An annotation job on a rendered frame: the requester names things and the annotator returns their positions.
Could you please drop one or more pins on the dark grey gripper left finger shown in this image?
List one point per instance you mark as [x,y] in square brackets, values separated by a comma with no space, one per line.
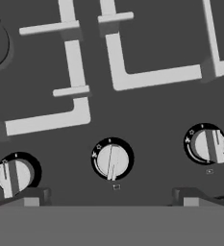
[36,195]

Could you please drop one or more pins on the light grey burner grate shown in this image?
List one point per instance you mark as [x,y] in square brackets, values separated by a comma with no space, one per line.
[68,80]
[155,75]

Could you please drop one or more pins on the dark grey stove hob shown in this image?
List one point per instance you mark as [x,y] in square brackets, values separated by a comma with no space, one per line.
[155,105]

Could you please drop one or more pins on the white stove knob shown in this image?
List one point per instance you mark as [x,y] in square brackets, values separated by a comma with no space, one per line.
[209,144]
[14,175]
[112,159]

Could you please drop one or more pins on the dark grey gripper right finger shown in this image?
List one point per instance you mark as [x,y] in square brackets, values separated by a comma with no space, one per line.
[188,195]

